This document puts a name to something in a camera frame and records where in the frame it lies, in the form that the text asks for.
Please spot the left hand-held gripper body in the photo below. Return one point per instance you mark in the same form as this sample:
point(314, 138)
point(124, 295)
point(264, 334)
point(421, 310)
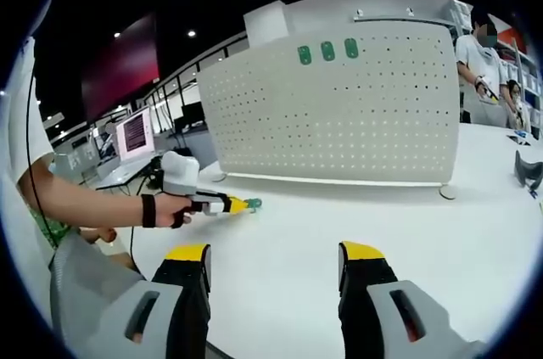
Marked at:
point(180, 172)

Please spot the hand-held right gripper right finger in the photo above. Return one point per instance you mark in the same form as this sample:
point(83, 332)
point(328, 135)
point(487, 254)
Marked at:
point(382, 316)

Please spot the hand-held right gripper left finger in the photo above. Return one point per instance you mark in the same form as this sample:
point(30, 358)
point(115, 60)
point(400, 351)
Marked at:
point(169, 316)

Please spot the white perforated mounting plate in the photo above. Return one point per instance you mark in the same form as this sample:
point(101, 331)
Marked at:
point(331, 121)

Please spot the person's left hand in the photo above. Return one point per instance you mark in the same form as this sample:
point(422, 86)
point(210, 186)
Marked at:
point(165, 208)

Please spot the grey desk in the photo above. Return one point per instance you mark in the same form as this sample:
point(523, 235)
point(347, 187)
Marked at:
point(123, 174)

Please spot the pink-screen monitor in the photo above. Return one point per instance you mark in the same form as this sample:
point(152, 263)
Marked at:
point(136, 134)

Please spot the person's white shirt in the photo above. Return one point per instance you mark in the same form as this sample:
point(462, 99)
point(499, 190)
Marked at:
point(17, 142)

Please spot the black curved device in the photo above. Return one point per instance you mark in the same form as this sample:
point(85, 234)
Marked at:
point(524, 170)

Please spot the grey metal shelf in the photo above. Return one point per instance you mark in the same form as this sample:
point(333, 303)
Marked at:
point(394, 19)

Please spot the shelf with storage boxes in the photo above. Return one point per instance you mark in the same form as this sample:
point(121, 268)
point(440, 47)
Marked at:
point(526, 66)

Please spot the dark red wall screen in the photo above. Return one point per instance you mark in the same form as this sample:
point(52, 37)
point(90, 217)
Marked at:
point(123, 66)

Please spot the small white camera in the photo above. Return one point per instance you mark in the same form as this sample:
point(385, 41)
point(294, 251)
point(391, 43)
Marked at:
point(410, 11)
point(359, 13)

